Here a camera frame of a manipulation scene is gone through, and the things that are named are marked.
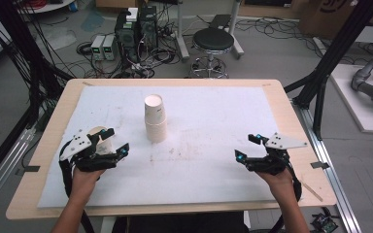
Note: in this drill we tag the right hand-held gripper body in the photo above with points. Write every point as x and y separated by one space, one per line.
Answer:
281 142

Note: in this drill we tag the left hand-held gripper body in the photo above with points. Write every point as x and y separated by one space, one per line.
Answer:
77 145

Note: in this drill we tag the single printed paper cup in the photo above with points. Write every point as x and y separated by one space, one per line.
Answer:
106 147

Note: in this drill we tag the stack of white paper cups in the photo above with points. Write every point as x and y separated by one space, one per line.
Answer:
156 123

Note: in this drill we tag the person's left hand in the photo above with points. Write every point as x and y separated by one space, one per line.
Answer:
84 183

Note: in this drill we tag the person's right hand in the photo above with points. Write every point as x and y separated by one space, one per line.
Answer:
278 186

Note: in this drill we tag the white table mat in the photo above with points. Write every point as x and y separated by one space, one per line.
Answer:
207 129

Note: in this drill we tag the black tape piece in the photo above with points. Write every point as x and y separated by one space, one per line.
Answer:
320 165
32 168

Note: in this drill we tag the thin wooden stick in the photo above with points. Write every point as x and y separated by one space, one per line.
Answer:
314 193

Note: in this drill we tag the white table leg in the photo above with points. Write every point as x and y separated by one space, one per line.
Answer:
107 225
246 220

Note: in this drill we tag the white floor board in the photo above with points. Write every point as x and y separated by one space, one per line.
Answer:
359 111

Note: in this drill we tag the grey power supply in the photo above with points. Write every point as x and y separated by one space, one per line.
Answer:
97 47
109 47

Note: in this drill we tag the person's lap in black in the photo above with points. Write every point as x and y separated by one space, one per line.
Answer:
178 224

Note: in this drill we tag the green circuit board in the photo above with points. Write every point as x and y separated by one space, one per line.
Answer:
324 224

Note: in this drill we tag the black computer tower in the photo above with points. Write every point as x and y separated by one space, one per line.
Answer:
126 35
148 27

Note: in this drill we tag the grey metal stand leg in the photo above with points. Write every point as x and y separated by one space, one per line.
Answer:
236 32
182 42

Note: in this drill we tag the black round stool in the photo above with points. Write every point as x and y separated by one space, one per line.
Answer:
213 39

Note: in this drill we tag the small white box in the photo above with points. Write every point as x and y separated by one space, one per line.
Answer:
132 14

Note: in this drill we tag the black flat floor plate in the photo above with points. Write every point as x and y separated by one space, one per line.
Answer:
220 20

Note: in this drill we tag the cardboard box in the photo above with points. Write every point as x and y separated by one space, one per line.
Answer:
317 19

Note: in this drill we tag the blue tape roll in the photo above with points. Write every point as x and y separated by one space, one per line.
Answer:
73 6

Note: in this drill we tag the white round table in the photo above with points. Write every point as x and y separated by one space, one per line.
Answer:
45 6

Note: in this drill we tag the aluminium rail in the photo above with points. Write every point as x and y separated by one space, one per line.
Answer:
9 156
333 181

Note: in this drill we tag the black metal frame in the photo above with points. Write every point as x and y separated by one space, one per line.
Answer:
343 42

